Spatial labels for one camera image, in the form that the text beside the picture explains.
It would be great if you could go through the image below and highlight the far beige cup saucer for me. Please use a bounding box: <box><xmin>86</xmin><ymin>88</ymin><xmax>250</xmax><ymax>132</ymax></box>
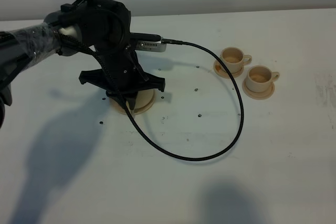
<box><xmin>214</xmin><ymin>57</ymin><xmax>244</xmax><ymax>79</ymax></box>

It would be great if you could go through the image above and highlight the large beige teapot saucer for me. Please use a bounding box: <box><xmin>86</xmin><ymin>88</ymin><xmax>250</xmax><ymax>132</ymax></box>
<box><xmin>109</xmin><ymin>94</ymin><xmax>155</xmax><ymax>115</ymax></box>

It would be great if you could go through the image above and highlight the near beige cup saucer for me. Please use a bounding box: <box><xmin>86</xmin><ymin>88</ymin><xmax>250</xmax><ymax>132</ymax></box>
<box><xmin>242</xmin><ymin>80</ymin><xmax>275</xmax><ymax>100</ymax></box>

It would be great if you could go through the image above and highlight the black braided camera cable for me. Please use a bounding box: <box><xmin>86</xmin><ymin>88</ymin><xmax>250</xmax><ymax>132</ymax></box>
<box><xmin>59</xmin><ymin>34</ymin><xmax>245</xmax><ymax>163</ymax></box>

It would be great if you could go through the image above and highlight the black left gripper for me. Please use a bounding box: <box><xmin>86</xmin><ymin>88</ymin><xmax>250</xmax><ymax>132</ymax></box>
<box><xmin>79</xmin><ymin>48</ymin><xmax>165</xmax><ymax>111</ymax></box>

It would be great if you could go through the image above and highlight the beige ceramic teapot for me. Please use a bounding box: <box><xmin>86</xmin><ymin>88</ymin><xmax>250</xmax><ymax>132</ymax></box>
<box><xmin>127</xmin><ymin>89</ymin><xmax>155</xmax><ymax>114</ymax></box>

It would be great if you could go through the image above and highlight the far beige teacup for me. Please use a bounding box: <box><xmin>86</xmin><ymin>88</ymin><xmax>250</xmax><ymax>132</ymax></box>
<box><xmin>220</xmin><ymin>47</ymin><xmax>252</xmax><ymax>73</ymax></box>

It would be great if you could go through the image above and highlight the beige teacup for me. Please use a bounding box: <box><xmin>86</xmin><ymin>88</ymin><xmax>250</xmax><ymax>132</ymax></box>
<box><xmin>245</xmin><ymin>65</ymin><xmax>280</xmax><ymax>93</ymax></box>
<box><xmin>220</xmin><ymin>47</ymin><xmax>252</xmax><ymax>73</ymax></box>

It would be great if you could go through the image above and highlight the near beige teacup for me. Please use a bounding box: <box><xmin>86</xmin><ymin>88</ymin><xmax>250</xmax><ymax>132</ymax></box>
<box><xmin>245</xmin><ymin>65</ymin><xmax>280</xmax><ymax>93</ymax></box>

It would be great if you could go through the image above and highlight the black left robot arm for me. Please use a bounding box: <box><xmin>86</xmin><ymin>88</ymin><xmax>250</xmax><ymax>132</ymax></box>
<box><xmin>1</xmin><ymin>0</ymin><xmax>165</xmax><ymax>114</ymax></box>

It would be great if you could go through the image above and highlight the beige cup saucer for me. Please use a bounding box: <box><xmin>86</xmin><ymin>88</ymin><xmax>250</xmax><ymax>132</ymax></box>
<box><xmin>242</xmin><ymin>80</ymin><xmax>275</xmax><ymax>100</ymax></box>
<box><xmin>214</xmin><ymin>57</ymin><xmax>244</xmax><ymax>79</ymax></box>

